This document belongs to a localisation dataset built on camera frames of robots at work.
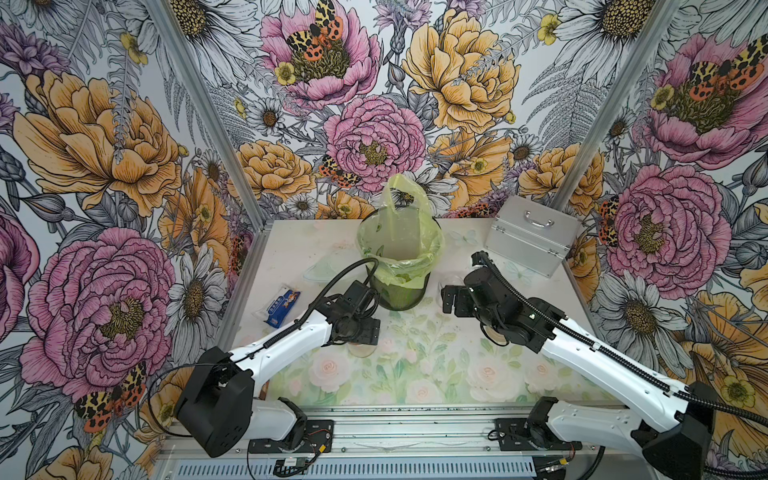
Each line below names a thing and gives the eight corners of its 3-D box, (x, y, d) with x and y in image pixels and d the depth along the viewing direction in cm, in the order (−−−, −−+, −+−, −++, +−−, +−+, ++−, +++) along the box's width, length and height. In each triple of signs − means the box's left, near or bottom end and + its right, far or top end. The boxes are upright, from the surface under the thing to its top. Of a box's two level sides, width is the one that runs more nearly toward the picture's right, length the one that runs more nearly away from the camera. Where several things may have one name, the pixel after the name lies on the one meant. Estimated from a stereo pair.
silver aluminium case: (479, 259, 113) (490, 227, 101) (492, 225, 125) (503, 192, 112) (553, 285, 106) (575, 254, 93) (560, 246, 118) (580, 214, 105)
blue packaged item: (255, 319, 97) (250, 312, 94) (279, 288, 105) (275, 281, 102) (279, 329, 95) (275, 323, 92) (301, 296, 103) (298, 289, 99)
